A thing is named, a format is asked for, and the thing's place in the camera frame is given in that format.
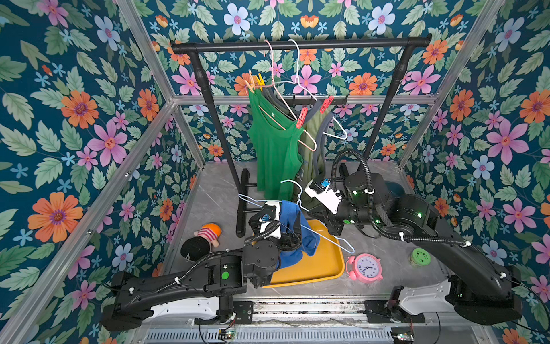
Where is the white wire hanger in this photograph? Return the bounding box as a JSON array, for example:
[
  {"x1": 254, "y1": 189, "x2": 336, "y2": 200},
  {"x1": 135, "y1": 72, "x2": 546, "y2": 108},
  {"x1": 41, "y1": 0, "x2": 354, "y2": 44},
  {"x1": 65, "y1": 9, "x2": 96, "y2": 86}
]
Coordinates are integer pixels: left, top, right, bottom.
[
  {"x1": 276, "y1": 38, "x2": 347, "y2": 141},
  {"x1": 239, "y1": 178, "x2": 355, "y2": 255}
]

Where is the blue tank top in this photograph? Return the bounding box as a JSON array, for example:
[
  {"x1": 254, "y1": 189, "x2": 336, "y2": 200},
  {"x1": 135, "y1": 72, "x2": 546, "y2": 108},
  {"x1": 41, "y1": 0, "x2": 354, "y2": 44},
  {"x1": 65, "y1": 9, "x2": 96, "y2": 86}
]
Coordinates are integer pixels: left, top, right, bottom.
[{"x1": 275, "y1": 201, "x2": 320, "y2": 269}]

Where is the olive grey tank top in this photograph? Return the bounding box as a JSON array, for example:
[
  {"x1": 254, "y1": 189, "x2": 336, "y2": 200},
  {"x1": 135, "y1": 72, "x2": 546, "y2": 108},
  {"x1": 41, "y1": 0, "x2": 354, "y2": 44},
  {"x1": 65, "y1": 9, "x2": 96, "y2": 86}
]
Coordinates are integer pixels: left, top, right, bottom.
[{"x1": 249, "y1": 90, "x2": 332, "y2": 191}]

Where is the red clothespin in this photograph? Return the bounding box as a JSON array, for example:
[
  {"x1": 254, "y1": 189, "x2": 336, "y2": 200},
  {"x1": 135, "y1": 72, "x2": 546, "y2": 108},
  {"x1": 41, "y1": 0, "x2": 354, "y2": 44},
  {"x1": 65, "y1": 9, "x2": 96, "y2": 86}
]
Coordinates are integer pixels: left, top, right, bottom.
[
  {"x1": 296, "y1": 107, "x2": 309, "y2": 129},
  {"x1": 319, "y1": 95, "x2": 335, "y2": 113}
]

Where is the yellow clothespin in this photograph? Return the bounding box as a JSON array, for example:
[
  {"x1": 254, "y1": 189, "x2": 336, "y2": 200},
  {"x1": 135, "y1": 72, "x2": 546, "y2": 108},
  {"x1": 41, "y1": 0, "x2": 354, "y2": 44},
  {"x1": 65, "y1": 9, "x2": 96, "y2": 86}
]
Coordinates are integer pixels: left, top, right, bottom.
[{"x1": 253, "y1": 73, "x2": 266, "y2": 90}]

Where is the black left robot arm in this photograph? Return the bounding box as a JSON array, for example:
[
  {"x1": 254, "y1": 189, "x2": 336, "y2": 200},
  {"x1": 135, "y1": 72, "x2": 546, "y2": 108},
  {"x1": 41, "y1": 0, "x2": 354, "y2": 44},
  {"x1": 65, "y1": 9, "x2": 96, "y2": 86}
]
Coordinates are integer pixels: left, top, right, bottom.
[{"x1": 100, "y1": 220, "x2": 281, "y2": 332}]

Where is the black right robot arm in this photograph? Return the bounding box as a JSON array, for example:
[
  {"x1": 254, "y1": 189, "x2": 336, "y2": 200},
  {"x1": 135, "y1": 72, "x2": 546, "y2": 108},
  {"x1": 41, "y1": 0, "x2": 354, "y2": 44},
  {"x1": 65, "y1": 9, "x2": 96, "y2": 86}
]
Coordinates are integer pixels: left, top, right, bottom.
[{"x1": 320, "y1": 171, "x2": 523, "y2": 325}]

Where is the green tank top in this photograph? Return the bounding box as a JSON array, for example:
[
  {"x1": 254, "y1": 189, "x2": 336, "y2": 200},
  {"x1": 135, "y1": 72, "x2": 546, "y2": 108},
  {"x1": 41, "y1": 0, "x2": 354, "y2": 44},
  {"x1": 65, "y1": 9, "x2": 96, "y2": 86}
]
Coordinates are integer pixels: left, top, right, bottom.
[{"x1": 248, "y1": 90, "x2": 303, "y2": 201}]

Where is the yellow plastic tray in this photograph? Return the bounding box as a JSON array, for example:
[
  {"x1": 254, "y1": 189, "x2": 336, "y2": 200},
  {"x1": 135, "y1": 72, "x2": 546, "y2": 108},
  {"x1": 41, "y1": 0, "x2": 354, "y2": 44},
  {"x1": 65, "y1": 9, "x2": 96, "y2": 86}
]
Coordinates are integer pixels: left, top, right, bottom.
[{"x1": 263, "y1": 219, "x2": 345, "y2": 289}]

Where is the dark teal tray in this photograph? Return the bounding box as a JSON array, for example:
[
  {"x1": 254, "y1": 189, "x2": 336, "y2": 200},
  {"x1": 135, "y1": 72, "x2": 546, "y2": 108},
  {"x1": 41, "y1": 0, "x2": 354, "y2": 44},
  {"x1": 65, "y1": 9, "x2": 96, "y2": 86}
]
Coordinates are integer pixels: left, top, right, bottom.
[{"x1": 385, "y1": 181, "x2": 415, "y2": 204}]

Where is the pink alarm clock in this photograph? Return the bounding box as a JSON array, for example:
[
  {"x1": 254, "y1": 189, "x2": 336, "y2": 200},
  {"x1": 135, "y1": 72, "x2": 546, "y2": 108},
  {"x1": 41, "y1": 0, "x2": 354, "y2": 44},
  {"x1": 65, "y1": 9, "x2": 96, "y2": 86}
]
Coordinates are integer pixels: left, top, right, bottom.
[{"x1": 345, "y1": 253, "x2": 383, "y2": 284}]

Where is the doll with striped shirt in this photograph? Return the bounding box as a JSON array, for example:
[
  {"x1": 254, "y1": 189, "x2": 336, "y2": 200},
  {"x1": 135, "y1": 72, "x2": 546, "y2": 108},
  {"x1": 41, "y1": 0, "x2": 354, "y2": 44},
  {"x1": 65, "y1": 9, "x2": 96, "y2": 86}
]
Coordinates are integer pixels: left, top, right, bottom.
[{"x1": 180, "y1": 223, "x2": 222, "y2": 262}]

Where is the green round smiley toy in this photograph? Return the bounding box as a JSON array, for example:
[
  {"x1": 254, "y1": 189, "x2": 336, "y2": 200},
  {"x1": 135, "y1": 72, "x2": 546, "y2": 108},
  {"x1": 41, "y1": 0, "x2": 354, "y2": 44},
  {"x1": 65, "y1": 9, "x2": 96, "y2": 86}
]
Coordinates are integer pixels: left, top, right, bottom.
[{"x1": 410, "y1": 248, "x2": 432, "y2": 267}]

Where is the black clothes rack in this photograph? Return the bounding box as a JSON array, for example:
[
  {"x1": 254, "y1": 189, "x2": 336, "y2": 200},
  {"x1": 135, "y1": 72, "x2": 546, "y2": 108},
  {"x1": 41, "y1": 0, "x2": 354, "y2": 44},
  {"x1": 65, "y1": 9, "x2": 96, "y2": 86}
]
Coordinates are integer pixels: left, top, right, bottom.
[{"x1": 170, "y1": 35, "x2": 433, "y2": 238}]

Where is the black corrugated cable left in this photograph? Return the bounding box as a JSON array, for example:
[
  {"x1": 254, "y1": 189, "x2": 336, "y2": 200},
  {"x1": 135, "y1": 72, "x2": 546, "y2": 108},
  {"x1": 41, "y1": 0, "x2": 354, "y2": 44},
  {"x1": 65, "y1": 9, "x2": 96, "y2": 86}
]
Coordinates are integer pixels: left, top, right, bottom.
[{"x1": 154, "y1": 221, "x2": 282, "y2": 293}]

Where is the black corrugated cable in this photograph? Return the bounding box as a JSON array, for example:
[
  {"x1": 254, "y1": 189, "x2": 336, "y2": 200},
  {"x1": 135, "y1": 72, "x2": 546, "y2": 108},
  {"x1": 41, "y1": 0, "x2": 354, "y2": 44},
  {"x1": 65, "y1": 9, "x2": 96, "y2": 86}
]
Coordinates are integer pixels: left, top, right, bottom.
[
  {"x1": 329, "y1": 148, "x2": 486, "y2": 255},
  {"x1": 154, "y1": 221, "x2": 282, "y2": 293}
]

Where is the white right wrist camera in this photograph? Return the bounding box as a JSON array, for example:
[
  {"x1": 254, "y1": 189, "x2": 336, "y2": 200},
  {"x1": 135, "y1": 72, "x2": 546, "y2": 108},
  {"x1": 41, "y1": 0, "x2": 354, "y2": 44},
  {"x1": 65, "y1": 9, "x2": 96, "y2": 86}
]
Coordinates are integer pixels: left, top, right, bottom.
[{"x1": 305, "y1": 177, "x2": 342, "y2": 214}]

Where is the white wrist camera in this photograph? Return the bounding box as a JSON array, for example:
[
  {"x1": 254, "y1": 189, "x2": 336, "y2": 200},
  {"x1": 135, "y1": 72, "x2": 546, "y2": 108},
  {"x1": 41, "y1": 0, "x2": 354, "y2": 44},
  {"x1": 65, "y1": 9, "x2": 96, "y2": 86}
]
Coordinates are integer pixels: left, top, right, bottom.
[
  {"x1": 305, "y1": 177, "x2": 342, "y2": 214},
  {"x1": 259, "y1": 201, "x2": 281, "y2": 233}
]

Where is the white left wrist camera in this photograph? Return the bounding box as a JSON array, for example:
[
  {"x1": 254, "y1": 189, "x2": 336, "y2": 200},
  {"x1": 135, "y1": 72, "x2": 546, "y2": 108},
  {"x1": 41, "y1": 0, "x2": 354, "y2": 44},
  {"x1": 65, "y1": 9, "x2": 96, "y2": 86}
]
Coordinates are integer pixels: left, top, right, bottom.
[{"x1": 259, "y1": 201, "x2": 281, "y2": 233}]

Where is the black corrugated cable right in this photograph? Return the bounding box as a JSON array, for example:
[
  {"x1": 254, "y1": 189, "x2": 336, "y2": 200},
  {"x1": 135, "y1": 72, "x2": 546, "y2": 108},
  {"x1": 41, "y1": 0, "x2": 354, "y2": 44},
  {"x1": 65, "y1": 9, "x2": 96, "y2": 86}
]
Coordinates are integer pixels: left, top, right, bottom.
[{"x1": 329, "y1": 148, "x2": 486, "y2": 255}]

